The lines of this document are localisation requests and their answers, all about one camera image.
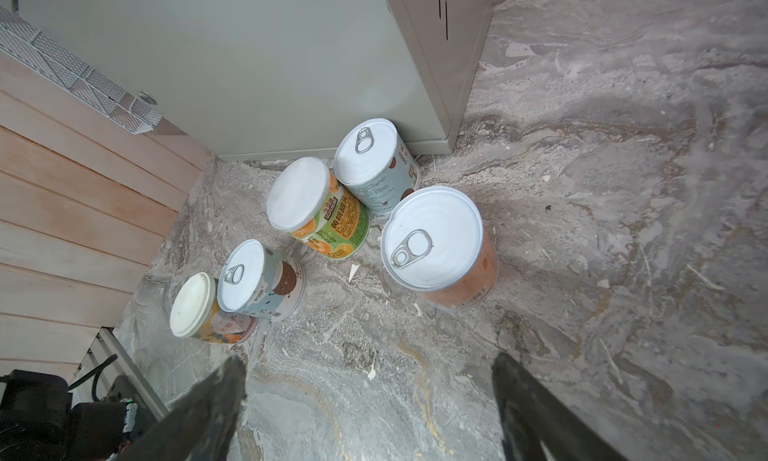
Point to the grey metal cabinet box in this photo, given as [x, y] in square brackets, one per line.
[282, 79]

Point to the yellow can plastic lid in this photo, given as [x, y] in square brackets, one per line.
[309, 203]

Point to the orange labelled can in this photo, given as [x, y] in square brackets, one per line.
[435, 244]

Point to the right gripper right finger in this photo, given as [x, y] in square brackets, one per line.
[536, 424]

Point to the white wire mesh shelf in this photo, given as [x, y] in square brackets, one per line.
[33, 48]

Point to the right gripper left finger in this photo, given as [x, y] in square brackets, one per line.
[202, 424]

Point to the blue labelled can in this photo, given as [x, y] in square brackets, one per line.
[260, 282]

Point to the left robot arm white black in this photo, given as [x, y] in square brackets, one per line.
[44, 418]

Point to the amber jar white lid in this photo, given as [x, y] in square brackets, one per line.
[196, 314]

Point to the teal labelled can near cabinet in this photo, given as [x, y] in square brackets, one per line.
[374, 163]

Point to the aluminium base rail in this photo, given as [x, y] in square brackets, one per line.
[104, 345]

